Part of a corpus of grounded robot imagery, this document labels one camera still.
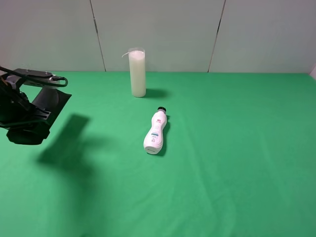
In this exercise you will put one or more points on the white plastic bottle black cap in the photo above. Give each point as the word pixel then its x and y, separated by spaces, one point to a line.
pixel 153 141

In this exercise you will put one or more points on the green tablecloth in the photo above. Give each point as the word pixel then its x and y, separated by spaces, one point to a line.
pixel 238 160

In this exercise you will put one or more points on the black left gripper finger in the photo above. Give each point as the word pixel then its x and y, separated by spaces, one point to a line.
pixel 30 129

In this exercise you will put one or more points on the black leather glasses case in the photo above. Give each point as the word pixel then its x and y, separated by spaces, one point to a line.
pixel 50 102

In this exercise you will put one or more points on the tall white glass candle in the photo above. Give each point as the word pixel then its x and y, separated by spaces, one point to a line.
pixel 137 68

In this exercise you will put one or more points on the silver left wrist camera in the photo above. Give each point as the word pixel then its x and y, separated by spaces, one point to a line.
pixel 18 77

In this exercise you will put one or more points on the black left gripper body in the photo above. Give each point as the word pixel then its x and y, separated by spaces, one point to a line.
pixel 15 108

